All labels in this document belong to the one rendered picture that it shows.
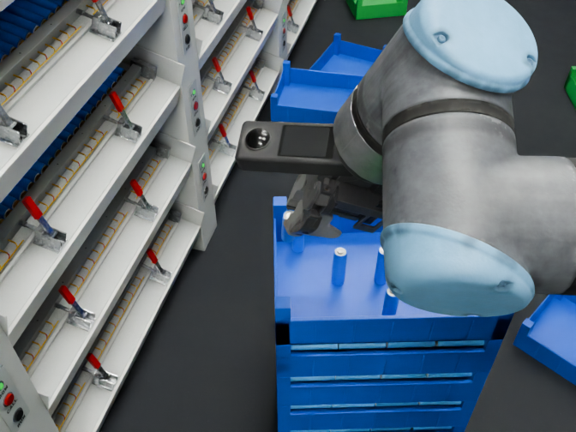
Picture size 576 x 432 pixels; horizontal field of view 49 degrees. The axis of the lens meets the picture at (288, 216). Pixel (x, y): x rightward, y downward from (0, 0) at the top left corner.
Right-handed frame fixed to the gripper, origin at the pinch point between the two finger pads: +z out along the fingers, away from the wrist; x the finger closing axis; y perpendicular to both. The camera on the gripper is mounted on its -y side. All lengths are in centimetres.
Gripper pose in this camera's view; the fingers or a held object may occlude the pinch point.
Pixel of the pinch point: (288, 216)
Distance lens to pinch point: 73.8
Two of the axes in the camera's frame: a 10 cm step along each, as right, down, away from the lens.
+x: 1.4, -9.0, 4.1
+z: -3.0, 3.6, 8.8
